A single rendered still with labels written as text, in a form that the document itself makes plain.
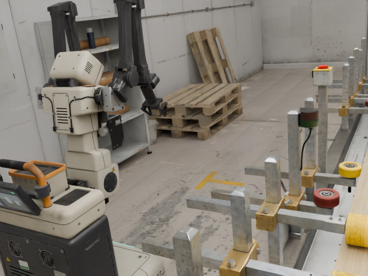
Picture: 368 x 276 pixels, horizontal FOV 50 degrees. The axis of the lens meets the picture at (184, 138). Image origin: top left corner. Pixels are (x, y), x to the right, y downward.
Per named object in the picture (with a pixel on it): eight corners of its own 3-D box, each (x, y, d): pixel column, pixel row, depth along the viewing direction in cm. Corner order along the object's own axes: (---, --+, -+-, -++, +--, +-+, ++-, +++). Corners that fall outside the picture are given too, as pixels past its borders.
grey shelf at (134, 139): (67, 180, 399) (33, 22, 351) (121, 149, 473) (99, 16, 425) (101, 185, 378) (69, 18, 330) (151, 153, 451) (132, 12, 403)
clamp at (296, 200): (281, 217, 133) (281, 203, 132) (291, 199, 144) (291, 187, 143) (298, 219, 131) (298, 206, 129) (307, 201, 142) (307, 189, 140)
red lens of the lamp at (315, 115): (297, 119, 126) (297, 113, 125) (301, 114, 131) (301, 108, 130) (316, 120, 123) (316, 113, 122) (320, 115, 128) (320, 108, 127)
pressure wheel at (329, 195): (311, 226, 130) (311, 195, 127) (316, 214, 137) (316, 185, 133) (337, 231, 126) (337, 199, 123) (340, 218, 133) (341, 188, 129)
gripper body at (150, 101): (148, 100, 217) (143, 89, 212) (164, 101, 211) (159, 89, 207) (142, 107, 213) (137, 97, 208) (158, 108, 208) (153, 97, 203)
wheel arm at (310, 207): (211, 201, 149) (210, 190, 148) (214, 196, 152) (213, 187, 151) (331, 219, 128) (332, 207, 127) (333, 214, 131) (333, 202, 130)
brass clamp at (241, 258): (218, 285, 89) (216, 266, 88) (239, 252, 101) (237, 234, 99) (243, 291, 86) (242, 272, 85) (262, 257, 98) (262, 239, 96)
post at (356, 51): (351, 115, 287) (353, 48, 272) (352, 113, 290) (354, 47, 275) (356, 115, 285) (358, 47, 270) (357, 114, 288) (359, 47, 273)
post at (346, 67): (341, 141, 247) (342, 64, 232) (341, 138, 250) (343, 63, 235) (347, 141, 245) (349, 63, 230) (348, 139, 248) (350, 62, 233)
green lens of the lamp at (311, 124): (297, 127, 127) (297, 120, 126) (301, 121, 132) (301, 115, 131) (316, 127, 124) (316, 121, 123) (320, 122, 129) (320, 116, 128)
